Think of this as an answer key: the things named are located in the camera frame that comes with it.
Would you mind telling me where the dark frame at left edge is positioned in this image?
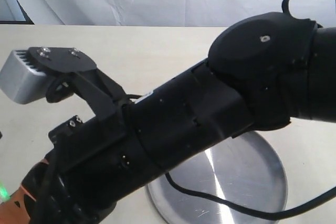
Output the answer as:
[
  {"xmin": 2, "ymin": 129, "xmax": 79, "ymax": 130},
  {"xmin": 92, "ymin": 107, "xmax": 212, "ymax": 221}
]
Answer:
[{"xmin": 1, "ymin": 0, "xmax": 34, "ymax": 25}]

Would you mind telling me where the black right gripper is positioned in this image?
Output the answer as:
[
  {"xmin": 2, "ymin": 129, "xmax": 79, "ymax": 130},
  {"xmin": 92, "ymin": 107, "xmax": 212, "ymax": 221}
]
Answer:
[{"xmin": 1, "ymin": 104, "xmax": 162, "ymax": 224}]

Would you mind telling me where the round silver metal plate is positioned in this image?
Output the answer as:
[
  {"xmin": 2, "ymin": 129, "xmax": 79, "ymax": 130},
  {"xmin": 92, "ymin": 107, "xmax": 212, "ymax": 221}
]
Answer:
[{"xmin": 147, "ymin": 132, "xmax": 287, "ymax": 223}]

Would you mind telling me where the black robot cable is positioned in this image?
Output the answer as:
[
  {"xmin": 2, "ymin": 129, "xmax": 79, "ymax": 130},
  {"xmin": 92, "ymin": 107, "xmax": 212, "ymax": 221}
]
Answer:
[{"xmin": 165, "ymin": 0, "xmax": 336, "ymax": 221}]

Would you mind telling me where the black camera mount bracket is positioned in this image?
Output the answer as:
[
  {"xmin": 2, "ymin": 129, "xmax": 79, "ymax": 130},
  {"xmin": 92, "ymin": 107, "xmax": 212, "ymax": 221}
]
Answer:
[{"xmin": 26, "ymin": 47, "xmax": 128, "ymax": 121}]

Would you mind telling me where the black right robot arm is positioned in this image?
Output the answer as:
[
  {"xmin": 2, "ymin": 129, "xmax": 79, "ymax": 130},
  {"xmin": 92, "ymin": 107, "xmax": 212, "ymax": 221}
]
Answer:
[{"xmin": 1, "ymin": 12, "xmax": 335, "ymax": 223}]

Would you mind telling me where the thin green stick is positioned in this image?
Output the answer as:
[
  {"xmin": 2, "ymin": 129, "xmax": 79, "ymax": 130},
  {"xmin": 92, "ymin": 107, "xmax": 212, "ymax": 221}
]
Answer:
[{"xmin": 0, "ymin": 182, "xmax": 11, "ymax": 202}]

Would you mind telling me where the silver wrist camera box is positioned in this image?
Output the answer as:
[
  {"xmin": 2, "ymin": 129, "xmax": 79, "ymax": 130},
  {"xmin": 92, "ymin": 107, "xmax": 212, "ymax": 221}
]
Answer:
[{"xmin": 1, "ymin": 50, "xmax": 55, "ymax": 104}]

